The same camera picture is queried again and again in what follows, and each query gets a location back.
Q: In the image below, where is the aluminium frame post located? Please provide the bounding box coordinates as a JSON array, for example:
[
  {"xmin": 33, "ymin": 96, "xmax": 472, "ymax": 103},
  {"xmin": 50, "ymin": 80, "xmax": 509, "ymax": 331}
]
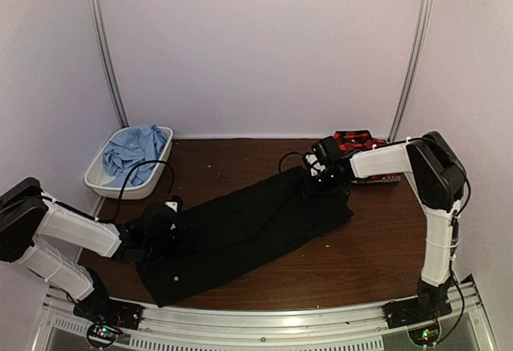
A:
[
  {"xmin": 89, "ymin": 0, "xmax": 129, "ymax": 128},
  {"xmin": 388, "ymin": 0, "xmax": 434, "ymax": 141}
]

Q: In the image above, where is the left circuit board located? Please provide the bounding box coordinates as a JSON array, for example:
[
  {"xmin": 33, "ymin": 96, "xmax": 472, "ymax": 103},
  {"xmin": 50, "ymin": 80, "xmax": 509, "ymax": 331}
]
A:
[{"xmin": 86, "ymin": 324, "xmax": 121, "ymax": 348}]

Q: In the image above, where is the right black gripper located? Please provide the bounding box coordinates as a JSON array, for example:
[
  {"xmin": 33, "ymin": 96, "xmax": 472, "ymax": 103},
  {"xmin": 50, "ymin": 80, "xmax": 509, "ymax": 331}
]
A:
[{"xmin": 298, "ymin": 169, "xmax": 345, "ymax": 200}]

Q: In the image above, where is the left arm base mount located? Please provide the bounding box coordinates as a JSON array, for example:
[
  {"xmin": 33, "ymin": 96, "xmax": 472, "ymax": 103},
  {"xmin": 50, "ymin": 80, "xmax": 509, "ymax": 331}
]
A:
[{"xmin": 71, "ymin": 270, "xmax": 143, "ymax": 332}]

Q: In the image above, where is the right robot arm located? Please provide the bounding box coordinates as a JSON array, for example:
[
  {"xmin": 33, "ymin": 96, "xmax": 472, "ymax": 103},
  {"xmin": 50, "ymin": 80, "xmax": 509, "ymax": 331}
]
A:
[{"xmin": 303, "ymin": 131, "xmax": 471, "ymax": 321}]

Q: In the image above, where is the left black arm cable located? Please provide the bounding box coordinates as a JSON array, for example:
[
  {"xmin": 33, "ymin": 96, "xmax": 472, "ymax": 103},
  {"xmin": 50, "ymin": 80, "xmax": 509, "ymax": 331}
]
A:
[{"xmin": 91, "ymin": 159, "xmax": 177, "ymax": 224}]

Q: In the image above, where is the right aluminium frame post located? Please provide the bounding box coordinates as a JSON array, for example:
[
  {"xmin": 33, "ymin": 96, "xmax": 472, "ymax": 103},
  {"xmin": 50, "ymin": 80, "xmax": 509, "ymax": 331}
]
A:
[{"xmin": 388, "ymin": 0, "xmax": 434, "ymax": 141}]

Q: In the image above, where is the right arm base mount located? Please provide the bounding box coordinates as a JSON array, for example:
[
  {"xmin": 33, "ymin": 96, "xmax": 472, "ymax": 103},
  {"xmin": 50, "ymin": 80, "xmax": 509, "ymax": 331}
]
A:
[{"xmin": 382, "ymin": 278, "xmax": 453, "ymax": 329}]

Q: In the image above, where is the circuit board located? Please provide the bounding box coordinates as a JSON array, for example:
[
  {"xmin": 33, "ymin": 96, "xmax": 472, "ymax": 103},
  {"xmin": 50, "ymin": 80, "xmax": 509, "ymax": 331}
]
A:
[
  {"xmin": 408, "ymin": 326, "xmax": 440, "ymax": 347},
  {"xmin": 86, "ymin": 324, "xmax": 121, "ymax": 348}
]

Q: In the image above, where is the front aluminium rail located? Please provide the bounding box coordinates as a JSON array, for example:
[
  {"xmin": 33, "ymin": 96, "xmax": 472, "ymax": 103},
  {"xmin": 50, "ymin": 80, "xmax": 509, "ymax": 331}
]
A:
[{"xmin": 39, "ymin": 282, "xmax": 498, "ymax": 351}]

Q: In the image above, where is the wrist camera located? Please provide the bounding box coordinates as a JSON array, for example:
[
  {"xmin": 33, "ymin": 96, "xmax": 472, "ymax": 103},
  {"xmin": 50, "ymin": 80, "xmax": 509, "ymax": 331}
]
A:
[
  {"xmin": 304, "ymin": 153, "xmax": 326, "ymax": 177},
  {"xmin": 164, "ymin": 195, "xmax": 184, "ymax": 213}
]

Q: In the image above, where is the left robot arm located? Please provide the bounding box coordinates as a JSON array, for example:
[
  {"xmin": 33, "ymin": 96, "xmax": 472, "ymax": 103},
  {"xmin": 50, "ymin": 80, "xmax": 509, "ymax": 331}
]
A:
[{"xmin": 1, "ymin": 177, "xmax": 197, "ymax": 322}]

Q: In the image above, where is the left aluminium frame post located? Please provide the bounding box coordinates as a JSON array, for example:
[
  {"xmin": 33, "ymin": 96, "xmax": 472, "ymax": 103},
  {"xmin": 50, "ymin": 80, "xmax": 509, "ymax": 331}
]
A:
[{"xmin": 89, "ymin": 0, "xmax": 129, "ymax": 128}]

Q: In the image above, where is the light blue shirt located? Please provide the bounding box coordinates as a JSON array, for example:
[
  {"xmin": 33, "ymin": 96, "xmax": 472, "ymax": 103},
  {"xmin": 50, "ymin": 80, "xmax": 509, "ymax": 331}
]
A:
[{"xmin": 103, "ymin": 124, "xmax": 168, "ymax": 188}]

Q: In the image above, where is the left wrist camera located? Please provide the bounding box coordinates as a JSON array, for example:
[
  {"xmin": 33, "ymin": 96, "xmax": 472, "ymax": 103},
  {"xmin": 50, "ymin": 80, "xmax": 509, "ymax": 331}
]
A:
[{"xmin": 164, "ymin": 195, "xmax": 184, "ymax": 213}]

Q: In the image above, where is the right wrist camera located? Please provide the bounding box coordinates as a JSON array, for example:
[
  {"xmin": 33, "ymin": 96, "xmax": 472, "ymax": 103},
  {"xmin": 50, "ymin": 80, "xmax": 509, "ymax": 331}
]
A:
[{"xmin": 304, "ymin": 153, "xmax": 326, "ymax": 177}]

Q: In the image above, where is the right circuit board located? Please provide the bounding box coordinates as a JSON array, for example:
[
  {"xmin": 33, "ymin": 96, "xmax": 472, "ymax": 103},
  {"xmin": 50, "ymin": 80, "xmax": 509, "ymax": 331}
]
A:
[{"xmin": 408, "ymin": 326, "xmax": 440, "ymax": 347}]

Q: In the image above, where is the red black plaid shirt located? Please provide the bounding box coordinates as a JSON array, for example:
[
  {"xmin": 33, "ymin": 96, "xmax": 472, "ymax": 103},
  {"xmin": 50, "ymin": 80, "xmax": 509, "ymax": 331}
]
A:
[{"xmin": 333, "ymin": 130, "xmax": 401, "ymax": 184}]

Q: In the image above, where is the black long sleeve shirt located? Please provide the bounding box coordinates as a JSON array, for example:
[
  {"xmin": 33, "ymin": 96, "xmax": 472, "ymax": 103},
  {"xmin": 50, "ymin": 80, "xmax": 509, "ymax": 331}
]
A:
[{"xmin": 137, "ymin": 167, "xmax": 353, "ymax": 307}]

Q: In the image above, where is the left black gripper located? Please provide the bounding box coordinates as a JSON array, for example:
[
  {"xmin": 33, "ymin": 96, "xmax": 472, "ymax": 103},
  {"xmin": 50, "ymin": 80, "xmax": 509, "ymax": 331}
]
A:
[{"xmin": 145, "ymin": 226, "xmax": 200, "ymax": 258}]

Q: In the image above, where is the white plastic basin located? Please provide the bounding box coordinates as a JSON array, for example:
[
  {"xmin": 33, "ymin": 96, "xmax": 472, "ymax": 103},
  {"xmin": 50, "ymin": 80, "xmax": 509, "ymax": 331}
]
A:
[{"xmin": 84, "ymin": 125, "xmax": 173, "ymax": 200}]

